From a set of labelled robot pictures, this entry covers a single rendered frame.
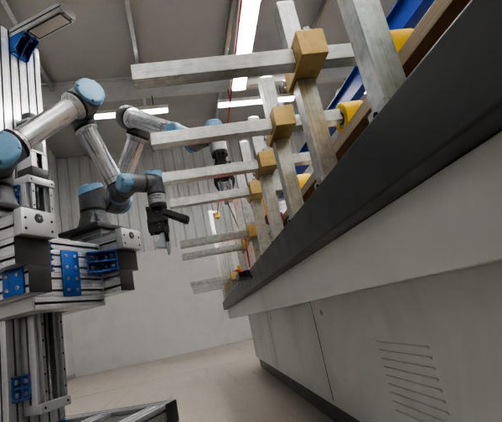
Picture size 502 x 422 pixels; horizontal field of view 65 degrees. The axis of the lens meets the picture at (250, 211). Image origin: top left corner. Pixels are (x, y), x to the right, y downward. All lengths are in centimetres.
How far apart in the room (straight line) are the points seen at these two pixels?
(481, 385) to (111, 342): 891
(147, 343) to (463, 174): 911
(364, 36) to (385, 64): 4
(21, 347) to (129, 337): 768
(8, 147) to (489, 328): 141
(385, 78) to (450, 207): 17
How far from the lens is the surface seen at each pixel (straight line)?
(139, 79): 72
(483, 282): 77
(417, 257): 51
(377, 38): 54
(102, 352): 951
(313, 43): 74
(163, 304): 937
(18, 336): 179
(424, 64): 39
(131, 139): 206
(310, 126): 74
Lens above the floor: 52
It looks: 15 degrees up
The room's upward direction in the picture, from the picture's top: 12 degrees counter-clockwise
